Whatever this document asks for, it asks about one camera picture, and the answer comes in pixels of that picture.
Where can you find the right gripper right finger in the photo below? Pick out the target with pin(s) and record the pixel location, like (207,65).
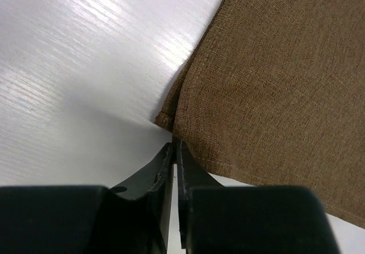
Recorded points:
(267,219)

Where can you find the brown cloth napkin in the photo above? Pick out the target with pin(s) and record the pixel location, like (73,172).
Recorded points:
(274,94)

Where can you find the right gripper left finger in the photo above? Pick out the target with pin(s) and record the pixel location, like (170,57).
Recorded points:
(131,217)

